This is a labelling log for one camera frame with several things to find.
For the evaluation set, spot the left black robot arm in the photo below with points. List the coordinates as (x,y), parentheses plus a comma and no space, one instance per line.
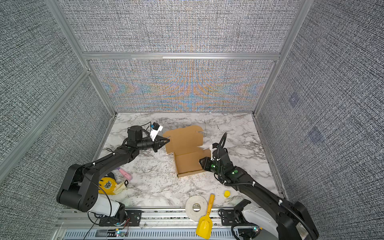
(81,188)

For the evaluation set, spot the white tape roll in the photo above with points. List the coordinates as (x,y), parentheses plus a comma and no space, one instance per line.
(196,207)

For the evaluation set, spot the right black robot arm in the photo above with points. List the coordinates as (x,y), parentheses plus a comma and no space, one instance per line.
(280,217)

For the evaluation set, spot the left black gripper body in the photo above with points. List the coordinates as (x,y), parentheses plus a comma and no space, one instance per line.
(146,144)

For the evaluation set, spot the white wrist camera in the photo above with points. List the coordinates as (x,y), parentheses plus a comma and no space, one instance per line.
(213,147)
(155,129)

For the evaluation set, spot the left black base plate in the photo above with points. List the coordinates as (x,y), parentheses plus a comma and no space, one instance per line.
(130,218)

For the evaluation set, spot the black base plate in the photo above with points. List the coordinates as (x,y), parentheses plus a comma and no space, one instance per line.
(230,217)
(130,218)

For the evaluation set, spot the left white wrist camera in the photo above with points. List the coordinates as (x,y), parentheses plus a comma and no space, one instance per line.
(155,129)

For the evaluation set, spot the yellow work glove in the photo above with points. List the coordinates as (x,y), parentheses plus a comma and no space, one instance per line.
(111,187)

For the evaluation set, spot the small yellow bottle cap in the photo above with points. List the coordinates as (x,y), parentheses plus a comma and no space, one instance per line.
(227,194)

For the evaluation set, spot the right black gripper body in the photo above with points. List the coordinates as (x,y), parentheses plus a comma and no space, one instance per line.
(211,166)

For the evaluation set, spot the aluminium front frame rail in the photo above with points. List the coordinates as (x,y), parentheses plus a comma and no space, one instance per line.
(156,224)

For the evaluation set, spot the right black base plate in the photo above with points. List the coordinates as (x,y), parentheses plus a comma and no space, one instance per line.
(230,217)

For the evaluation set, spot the yellow plastic toy shovel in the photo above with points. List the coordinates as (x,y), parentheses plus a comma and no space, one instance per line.
(204,228)

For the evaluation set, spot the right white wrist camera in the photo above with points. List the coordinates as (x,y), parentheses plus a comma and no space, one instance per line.
(213,147)

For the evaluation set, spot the brown cardboard box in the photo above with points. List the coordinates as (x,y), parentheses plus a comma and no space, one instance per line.
(185,144)

